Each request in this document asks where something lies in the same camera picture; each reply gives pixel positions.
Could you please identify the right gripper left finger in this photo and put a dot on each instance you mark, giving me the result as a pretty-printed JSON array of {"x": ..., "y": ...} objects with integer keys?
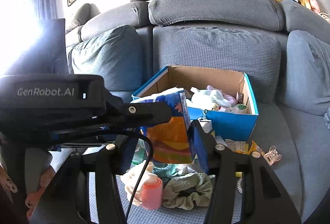
[{"x": 66, "y": 199}]

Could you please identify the orange blue tissue pack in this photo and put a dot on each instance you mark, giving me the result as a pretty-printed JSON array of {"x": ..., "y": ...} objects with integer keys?
[{"x": 171, "y": 142}]

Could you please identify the white tissue pack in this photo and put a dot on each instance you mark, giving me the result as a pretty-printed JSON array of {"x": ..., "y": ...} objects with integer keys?
[{"x": 206, "y": 125}]

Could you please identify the blue cardboard box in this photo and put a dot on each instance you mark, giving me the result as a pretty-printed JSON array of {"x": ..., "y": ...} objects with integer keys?
[{"x": 225, "y": 97}]

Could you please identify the blue throw pillow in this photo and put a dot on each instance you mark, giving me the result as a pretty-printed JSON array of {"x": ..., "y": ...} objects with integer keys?
[{"x": 115, "y": 55}]

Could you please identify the grey blue sofa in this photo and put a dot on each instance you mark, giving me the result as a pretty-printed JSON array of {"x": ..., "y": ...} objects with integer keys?
[{"x": 283, "y": 48}]

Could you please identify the yellow snack packet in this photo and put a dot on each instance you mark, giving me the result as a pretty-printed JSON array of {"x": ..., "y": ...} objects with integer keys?
[{"x": 255, "y": 147}]

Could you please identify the person's left hand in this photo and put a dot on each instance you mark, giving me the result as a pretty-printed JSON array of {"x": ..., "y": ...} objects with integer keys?
[{"x": 33, "y": 198}]

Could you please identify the green scrunchie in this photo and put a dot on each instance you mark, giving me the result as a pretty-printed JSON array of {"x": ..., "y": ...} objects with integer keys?
[{"x": 187, "y": 191}]

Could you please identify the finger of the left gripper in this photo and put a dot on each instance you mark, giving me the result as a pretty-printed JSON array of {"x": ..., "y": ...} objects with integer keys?
[
  {"x": 86, "y": 141},
  {"x": 138, "y": 114}
]

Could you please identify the clear pink hair claw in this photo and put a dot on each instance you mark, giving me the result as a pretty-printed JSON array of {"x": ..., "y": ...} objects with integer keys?
[{"x": 272, "y": 156}]

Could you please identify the pink bottle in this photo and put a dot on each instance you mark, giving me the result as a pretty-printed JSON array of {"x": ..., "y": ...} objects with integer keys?
[{"x": 151, "y": 192}]

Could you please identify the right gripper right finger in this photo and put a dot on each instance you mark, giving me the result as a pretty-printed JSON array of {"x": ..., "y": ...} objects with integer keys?
[{"x": 264, "y": 198}]

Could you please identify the white plush toy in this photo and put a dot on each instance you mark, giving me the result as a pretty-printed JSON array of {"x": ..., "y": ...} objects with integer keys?
[{"x": 208, "y": 99}]

